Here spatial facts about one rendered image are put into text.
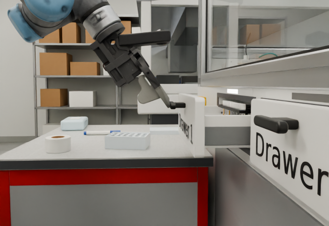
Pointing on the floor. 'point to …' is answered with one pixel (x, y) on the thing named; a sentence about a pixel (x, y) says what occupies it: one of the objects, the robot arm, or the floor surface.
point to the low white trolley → (105, 182)
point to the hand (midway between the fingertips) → (167, 100)
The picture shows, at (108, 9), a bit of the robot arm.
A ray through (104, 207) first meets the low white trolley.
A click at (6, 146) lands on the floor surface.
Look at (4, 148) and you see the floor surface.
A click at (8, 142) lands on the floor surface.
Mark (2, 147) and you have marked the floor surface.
